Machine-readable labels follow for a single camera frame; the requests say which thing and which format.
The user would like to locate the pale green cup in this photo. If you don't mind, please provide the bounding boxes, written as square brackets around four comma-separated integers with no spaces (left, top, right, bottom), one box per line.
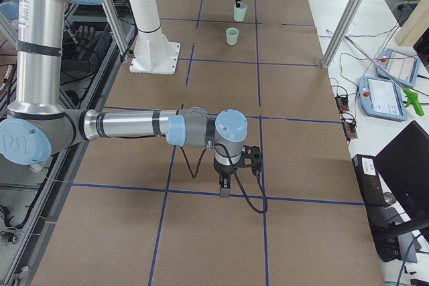
[233,3,247,22]
[225,27,239,46]

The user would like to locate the brown paper table cover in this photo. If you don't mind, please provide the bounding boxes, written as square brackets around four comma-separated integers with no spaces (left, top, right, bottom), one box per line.
[32,0,384,285]

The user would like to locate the right terminal block board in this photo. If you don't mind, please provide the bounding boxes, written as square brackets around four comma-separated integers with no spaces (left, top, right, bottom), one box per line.
[340,112,358,142]

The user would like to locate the terminal block board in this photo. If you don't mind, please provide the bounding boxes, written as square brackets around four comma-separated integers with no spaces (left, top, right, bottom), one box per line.
[340,112,358,142]
[335,96,349,113]

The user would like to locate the left terminal block board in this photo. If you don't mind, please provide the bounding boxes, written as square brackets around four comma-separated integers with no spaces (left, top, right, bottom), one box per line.
[335,96,349,113]

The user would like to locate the black box with label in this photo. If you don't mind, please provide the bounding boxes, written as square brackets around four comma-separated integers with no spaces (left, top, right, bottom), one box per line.
[352,154,385,207]

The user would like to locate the near teach pendant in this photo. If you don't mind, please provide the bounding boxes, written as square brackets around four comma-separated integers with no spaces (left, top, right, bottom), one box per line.
[359,76,408,121]

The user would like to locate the teach pendant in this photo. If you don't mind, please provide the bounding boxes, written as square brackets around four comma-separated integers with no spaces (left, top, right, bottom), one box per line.
[376,48,421,88]
[359,76,408,121]

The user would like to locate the black monitor on stand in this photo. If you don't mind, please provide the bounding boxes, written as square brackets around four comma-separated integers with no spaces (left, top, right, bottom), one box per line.
[366,121,428,262]

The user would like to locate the far teach pendant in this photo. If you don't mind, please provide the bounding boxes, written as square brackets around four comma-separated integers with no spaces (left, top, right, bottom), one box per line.
[376,48,421,88]

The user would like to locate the green plastic spray gun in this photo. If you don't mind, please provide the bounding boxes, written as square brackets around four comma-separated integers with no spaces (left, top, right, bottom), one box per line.
[403,88,425,116]

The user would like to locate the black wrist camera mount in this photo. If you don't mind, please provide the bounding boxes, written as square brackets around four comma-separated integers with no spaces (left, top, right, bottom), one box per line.
[239,145,263,177]

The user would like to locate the white camera mast base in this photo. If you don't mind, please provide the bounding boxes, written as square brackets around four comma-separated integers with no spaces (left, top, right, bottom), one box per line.
[129,0,180,75]

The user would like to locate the aluminium frame post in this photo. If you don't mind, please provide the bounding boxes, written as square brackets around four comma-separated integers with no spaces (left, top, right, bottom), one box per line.
[321,0,362,68]

